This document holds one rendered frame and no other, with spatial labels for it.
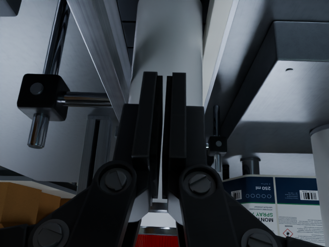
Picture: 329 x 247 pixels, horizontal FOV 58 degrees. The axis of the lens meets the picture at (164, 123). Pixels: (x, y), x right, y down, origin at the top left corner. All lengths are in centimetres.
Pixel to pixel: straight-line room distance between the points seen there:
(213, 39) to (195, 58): 3
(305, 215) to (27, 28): 61
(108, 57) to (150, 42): 4
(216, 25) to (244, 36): 16
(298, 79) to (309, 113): 11
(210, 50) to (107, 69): 9
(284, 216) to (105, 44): 60
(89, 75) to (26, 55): 9
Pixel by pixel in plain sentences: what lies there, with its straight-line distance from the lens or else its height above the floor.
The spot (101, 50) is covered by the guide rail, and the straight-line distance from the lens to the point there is 17.
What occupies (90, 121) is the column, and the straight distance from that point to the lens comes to 62.
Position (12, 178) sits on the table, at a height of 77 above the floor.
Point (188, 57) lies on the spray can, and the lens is 20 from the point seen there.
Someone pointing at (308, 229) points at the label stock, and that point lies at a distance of 71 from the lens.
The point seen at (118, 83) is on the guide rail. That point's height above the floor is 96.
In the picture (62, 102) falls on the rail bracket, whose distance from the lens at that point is 24.
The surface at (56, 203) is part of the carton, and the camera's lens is 277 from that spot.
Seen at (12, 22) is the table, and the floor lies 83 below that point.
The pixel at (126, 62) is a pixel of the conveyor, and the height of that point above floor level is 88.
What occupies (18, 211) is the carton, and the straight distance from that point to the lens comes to 226.
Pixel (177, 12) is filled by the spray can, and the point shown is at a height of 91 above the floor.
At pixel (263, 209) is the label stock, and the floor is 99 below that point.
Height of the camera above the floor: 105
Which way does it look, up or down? 21 degrees down
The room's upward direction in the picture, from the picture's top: 177 degrees counter-clockwise
